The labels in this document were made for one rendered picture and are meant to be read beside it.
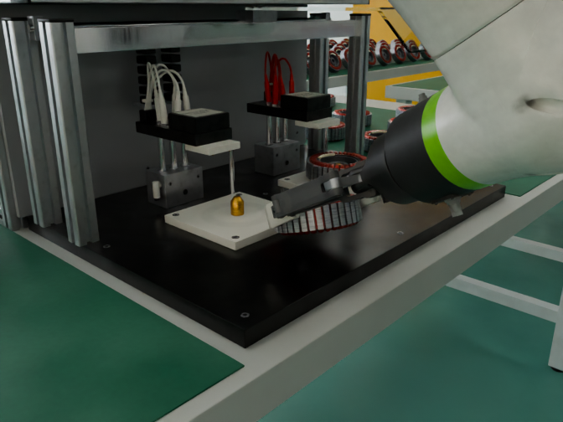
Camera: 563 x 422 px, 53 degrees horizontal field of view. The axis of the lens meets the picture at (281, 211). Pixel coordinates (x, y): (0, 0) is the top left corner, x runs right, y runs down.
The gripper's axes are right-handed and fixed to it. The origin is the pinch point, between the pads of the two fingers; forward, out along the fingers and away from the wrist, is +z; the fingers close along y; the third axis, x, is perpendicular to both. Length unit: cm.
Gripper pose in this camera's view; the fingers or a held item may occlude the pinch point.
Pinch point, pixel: (316, 205)
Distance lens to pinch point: 71.8
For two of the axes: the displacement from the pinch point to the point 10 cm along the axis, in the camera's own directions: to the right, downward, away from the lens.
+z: -4.3, 2.2, 8.7
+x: -2.5, -9.6, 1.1
